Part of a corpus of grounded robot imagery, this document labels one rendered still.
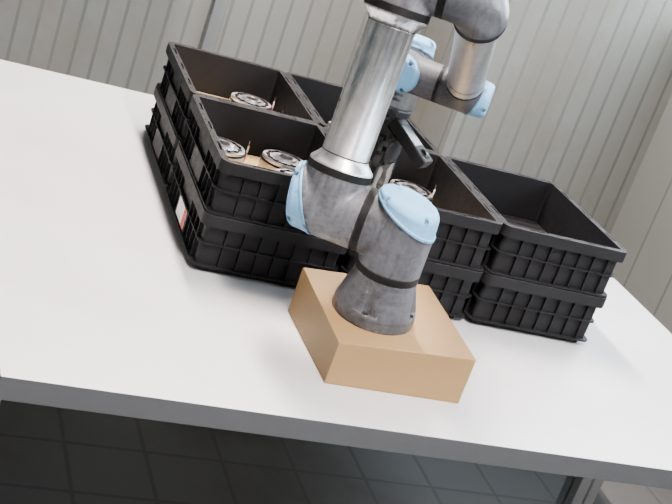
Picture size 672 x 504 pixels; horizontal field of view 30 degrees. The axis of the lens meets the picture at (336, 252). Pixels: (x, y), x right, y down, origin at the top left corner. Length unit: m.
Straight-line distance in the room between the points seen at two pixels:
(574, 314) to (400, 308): 0.63
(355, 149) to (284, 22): 2.45
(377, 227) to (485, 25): 0.38
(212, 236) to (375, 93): 0.47
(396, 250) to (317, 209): 0.15
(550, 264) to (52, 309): 1.06
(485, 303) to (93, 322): 0.89
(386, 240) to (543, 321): 0.65
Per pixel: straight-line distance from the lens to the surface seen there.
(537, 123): 4.43
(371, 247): 2.15
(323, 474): 3.31
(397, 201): 2.13
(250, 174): 2.34
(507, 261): 2.59
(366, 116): 2.13
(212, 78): 3.10
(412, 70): 2.45
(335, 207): 2.14
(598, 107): 4.52
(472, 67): 2.30
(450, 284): 2.57
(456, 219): 2.49
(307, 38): 4.60
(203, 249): 2.40
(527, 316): 2.67
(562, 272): 2.66
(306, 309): 2.28
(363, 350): 2.14
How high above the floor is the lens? 1.64
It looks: 20 degrees down
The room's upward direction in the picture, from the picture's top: 20 degrees clockwise
